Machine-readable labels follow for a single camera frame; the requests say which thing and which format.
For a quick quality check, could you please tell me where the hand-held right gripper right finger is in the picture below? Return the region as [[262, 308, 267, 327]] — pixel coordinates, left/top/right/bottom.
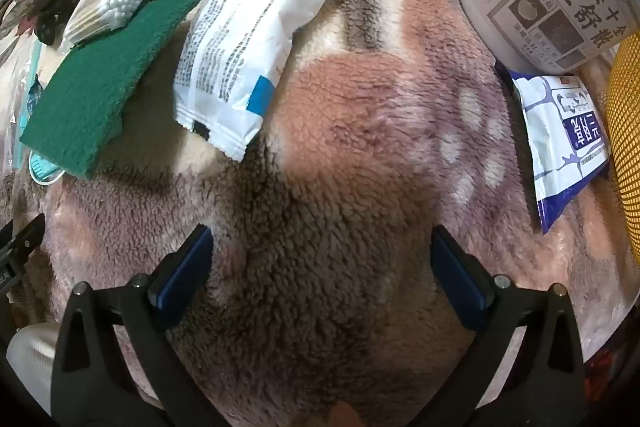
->
[[407, 226, 587, 427]]

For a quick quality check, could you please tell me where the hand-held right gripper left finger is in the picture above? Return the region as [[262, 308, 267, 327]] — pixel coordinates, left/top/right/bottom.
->
[[50, 224, 216, 427]]

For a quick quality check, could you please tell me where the light blue face mask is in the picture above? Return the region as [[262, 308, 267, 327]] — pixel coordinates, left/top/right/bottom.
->
[[10, 42, 66, 185]]

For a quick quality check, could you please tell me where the green scouring pad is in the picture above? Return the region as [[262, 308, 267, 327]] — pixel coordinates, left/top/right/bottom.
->
[[20, 0, 207, 180]]

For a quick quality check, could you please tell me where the yellow mesh basket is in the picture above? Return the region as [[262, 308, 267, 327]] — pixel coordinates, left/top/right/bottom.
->
[[602, 32, 640, 263]]

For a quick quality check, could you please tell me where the white and blue packet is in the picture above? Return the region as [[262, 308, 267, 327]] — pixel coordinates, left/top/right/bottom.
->
[[510, 74, 612, 235]]

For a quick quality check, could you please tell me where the brown fleece blanket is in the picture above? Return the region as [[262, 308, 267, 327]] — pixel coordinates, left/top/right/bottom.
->
[[0, 0, 640, 427]]

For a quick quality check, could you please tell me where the white printed packet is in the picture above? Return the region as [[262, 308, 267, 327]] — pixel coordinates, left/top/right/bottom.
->
[[172, 0, 353, 160]]

